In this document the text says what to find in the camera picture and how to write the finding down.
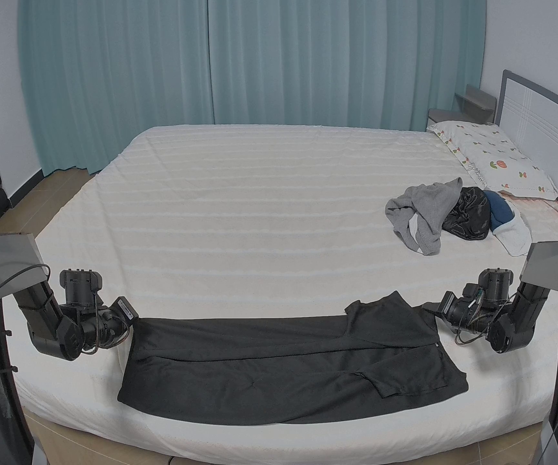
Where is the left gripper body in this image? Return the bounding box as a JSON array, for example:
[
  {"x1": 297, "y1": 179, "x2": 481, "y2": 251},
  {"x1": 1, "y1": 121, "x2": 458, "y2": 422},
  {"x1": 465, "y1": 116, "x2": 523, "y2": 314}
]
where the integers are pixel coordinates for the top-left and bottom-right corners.
[{"x1": 96, "y1": 297, "x2": 139, "y2": 350}]

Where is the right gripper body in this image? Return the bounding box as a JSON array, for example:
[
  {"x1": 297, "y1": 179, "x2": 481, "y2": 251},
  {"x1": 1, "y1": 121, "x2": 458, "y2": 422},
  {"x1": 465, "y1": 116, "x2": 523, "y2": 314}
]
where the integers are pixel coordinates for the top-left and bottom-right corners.
[{"x1": 440, "y1": 290, "x2": 484, "y2": 334}]

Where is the black T-shirt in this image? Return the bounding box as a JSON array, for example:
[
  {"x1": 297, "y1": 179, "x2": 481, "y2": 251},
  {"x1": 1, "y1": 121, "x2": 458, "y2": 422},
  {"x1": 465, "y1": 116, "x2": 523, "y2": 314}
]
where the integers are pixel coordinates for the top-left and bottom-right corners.
[{"x1": 117, "y1": 291, "x2": 469, "y2": 426}]

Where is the bed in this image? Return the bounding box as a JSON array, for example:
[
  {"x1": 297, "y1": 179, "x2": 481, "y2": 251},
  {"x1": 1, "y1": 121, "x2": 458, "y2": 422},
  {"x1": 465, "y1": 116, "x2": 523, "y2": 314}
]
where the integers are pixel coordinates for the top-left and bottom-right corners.
[{"x1": 5, "y1": 68, "x2": 558, "y2": 459}]

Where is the white garment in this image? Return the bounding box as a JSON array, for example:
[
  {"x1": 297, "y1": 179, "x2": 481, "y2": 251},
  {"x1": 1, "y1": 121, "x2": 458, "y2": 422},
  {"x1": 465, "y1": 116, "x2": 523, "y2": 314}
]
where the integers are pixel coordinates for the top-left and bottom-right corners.
[{"x1": 493, "y1": 211, "x2": 532, "y2": 258}]

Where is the black satin garment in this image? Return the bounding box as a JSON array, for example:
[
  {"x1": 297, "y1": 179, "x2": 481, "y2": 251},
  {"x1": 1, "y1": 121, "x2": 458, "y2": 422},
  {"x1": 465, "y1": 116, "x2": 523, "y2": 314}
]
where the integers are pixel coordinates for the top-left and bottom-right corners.
[{"x1": 441, "y1": 186, "x2": 492, "y2": 241}]

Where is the grey garment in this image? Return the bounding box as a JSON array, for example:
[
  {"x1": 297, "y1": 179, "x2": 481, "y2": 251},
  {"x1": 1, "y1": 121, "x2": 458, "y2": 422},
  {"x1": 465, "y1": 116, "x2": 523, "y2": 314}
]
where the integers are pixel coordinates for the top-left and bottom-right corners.
[{"x1": 384, "y1": 177, "x2": 464, "y2": 256}]

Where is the white printed pillow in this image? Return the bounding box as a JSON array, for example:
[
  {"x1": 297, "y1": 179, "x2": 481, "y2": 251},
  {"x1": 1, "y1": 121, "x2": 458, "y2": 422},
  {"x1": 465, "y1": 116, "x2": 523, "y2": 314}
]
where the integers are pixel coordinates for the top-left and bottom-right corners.
[{"x1": 426, "y1": 120, "x2": 558, "y2": 198}]

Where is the grey bedside table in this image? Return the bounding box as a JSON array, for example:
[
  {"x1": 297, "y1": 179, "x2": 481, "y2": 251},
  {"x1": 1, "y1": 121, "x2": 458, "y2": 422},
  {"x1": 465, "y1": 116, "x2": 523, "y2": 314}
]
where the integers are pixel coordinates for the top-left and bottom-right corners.
[{"x1": 427, "y1": 84, "x2": 497, "y2": 126}]

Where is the blue-green curtain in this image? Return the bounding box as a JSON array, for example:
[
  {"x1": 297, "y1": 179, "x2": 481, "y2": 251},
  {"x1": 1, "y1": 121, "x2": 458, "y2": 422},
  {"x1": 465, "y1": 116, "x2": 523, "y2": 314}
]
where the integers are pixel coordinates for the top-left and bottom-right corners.
[
  {"x1": 17, "y1": 0, "x2": 214, "y2": 175},
  {"x1": 207, "y1": 0, "x2": 487, "y2": 132}
]

